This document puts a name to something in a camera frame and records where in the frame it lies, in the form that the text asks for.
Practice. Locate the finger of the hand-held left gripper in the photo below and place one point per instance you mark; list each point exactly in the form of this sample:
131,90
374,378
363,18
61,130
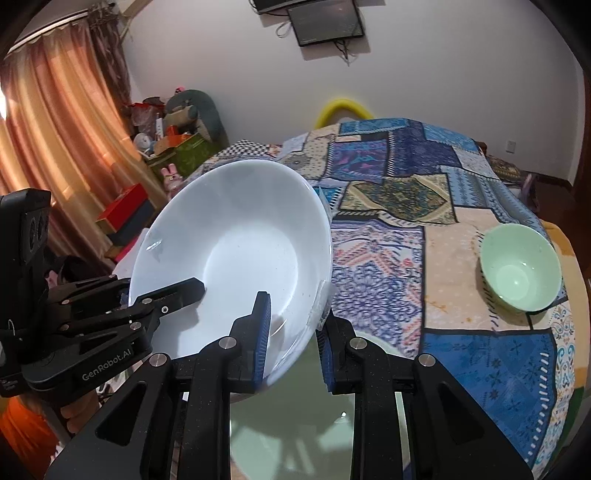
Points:
178,293
92,295

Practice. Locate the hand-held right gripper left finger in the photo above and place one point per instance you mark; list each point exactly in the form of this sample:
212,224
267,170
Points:
263,344

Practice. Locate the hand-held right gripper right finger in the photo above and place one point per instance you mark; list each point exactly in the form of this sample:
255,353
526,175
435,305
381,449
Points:
326,357

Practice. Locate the white spotted bowl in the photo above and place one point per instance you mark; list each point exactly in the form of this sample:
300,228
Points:
240,240

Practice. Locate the green plate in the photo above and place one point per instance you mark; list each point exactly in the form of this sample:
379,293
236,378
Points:
286,434

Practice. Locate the green bowl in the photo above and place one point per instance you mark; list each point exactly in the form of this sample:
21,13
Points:
519,272

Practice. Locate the person's left hand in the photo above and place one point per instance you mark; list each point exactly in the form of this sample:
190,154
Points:
81,413

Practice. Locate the dark grey box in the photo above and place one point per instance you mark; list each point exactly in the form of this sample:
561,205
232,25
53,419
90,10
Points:
136,224

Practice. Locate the red box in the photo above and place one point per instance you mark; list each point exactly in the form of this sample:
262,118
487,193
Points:
122,207

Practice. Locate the pink rabbit toy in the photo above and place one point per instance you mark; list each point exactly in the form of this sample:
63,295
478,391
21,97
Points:
171,177

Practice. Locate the orange curtain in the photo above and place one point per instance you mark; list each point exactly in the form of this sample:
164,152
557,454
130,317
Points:
55,138

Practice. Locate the green storage box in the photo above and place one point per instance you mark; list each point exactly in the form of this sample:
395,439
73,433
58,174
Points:
189,154

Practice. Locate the patchwork blanket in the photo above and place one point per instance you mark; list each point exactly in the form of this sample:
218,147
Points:
415,221

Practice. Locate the grey plush toy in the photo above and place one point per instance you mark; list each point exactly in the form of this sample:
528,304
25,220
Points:
198,110

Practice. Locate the orange yellow bed sheet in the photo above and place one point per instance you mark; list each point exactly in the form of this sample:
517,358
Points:
561,249

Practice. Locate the white wall socket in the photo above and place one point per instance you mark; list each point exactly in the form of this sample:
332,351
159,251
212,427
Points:
510,146

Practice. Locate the small wall monitor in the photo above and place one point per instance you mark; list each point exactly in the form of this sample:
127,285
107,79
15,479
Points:
325,21

